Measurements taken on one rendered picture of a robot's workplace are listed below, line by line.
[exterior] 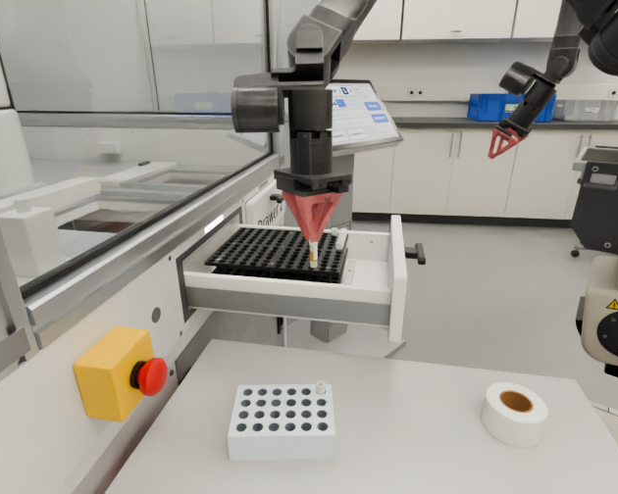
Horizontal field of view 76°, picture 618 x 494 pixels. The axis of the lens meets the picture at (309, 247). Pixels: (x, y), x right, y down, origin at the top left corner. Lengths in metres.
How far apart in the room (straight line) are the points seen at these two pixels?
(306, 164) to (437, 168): 3.15
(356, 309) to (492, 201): 3.29
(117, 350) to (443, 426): 0.41
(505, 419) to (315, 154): 0.40
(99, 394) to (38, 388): 0.06
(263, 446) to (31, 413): 0.23
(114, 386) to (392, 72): 3.97
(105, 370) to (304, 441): 0.23
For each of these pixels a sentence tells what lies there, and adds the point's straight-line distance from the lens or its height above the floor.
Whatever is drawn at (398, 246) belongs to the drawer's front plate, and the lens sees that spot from 0.65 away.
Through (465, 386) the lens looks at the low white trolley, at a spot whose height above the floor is 0.76.
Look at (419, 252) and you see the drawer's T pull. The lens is 0.68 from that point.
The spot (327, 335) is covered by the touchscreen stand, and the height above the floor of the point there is 0.08.
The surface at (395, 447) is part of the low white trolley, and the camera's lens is 0.55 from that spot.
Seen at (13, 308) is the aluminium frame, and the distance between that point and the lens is 0.41.
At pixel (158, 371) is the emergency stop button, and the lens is 0.47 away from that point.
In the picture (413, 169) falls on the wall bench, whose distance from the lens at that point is 3.61.
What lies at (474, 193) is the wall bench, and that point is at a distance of 3.76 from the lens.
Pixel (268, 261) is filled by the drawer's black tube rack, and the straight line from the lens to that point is 0.66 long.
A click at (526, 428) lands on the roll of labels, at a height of 0.79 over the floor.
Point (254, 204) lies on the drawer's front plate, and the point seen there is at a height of 0.92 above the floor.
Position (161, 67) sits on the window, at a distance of 0.63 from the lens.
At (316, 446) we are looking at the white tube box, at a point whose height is 0.78.
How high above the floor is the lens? 1.17
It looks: 22 degrees down
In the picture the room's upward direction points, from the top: straight up
